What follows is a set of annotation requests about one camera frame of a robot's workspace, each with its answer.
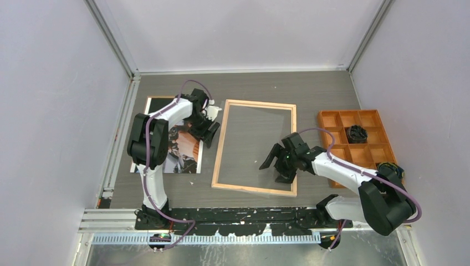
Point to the aluminium front rail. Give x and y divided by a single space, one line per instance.
117 226

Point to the printed photo of people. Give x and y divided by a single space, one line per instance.
170 142

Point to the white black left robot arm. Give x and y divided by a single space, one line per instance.
149 142

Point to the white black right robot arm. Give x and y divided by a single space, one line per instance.
381 200

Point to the black yellow coiled roll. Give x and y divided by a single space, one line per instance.
392 166

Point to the light wooden picture frame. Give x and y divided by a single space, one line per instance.
257 147

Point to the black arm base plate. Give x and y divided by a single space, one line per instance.
253 221

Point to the clear acrylic sheet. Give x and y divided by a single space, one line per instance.
253 150

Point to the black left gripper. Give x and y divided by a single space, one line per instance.
200 134

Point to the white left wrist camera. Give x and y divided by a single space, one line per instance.
212 112

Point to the black coiled roll upper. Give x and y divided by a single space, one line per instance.
356 134

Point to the orange compartment tray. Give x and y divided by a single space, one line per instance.
367 155

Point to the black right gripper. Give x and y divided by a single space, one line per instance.
280 152

